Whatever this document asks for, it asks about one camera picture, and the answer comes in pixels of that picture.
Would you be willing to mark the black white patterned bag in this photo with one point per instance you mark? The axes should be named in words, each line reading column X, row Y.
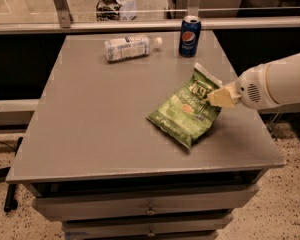
column 116, row 10

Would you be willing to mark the green jalapeno chip bag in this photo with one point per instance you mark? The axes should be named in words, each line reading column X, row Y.
column 187, row 114

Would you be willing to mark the blue Pepsi can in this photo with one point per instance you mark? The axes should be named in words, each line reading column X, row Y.
column 189, row 35

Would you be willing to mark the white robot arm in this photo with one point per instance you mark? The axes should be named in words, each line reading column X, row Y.
column 283, row 80

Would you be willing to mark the metal window frame rail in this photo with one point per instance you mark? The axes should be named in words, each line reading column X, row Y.
column 151, row 26

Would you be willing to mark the black floor stand leg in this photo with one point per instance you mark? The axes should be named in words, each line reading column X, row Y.
column 10, row 201

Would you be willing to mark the metal drawer knob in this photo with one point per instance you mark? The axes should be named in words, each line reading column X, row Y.
column 150, row 211
column 151, row 233

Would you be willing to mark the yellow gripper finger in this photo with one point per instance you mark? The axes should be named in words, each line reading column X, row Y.
column 225, row 97

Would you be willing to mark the metal top drawer knob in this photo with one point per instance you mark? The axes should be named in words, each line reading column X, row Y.
column 150, row 211

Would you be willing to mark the grey top drawer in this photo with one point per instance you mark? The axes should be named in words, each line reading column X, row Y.
column 127, row 204

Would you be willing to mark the grey drawer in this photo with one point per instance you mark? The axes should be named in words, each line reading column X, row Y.
column 147, row 225
column 127, row 204

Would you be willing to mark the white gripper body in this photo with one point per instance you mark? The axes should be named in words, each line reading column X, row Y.
column 249, row 88

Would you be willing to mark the clear plastic water bottle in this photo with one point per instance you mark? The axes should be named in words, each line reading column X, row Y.
column 130, row 47

